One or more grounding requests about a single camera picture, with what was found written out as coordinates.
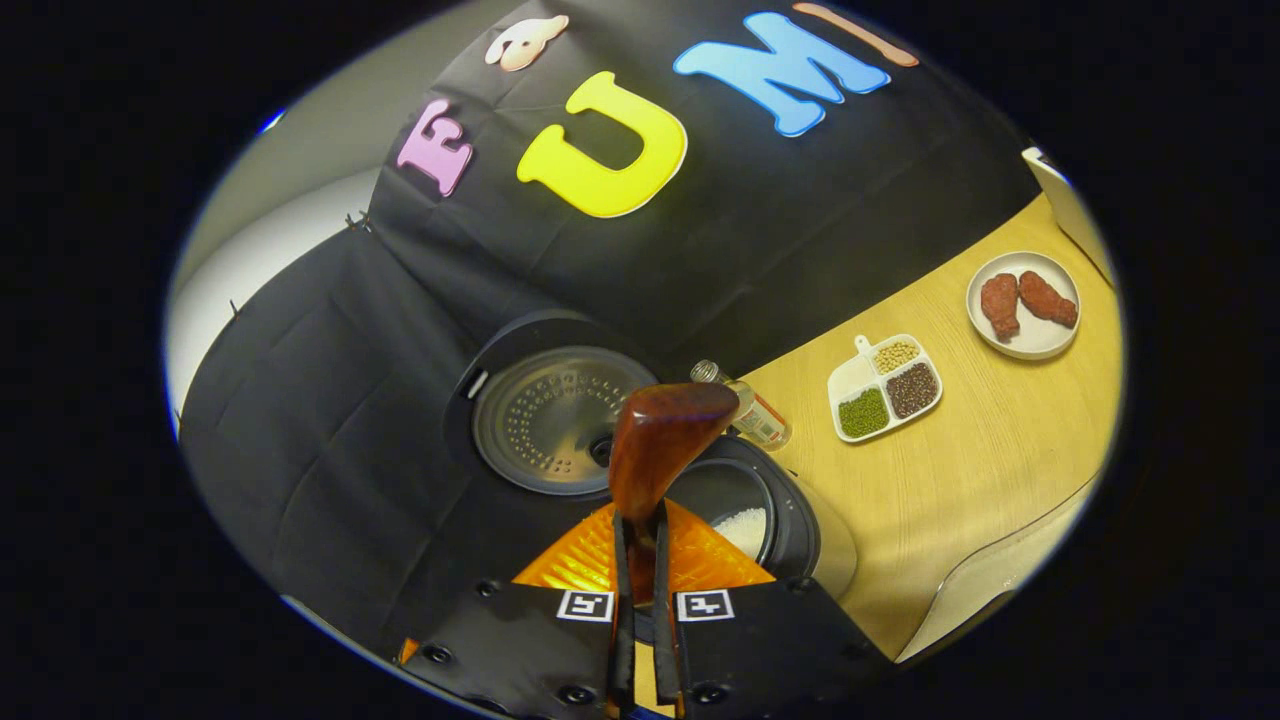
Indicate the black backdrop cloth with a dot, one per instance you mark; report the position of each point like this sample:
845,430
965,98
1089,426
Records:
350,400

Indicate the small glass bottle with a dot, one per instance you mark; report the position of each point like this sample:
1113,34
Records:
760,420

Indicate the brown meat piece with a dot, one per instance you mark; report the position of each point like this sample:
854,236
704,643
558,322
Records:
1000,305
1048,298

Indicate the white toaster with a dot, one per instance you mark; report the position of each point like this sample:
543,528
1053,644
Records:
1070,215

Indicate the silver black rice cooker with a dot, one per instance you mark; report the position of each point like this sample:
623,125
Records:
550,420

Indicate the white rice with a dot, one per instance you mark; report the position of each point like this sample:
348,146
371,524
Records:
745,528

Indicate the brown wooden spoon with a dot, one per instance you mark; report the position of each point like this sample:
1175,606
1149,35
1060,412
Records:
660,440

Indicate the white divided bean dish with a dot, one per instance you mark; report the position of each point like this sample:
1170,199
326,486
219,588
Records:
850,380

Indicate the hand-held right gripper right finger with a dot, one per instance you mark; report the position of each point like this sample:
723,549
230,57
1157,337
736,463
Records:
662,650

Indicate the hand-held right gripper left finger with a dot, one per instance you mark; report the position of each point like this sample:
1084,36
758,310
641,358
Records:
622,650

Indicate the white round plate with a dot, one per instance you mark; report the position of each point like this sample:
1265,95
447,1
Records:
1035,342

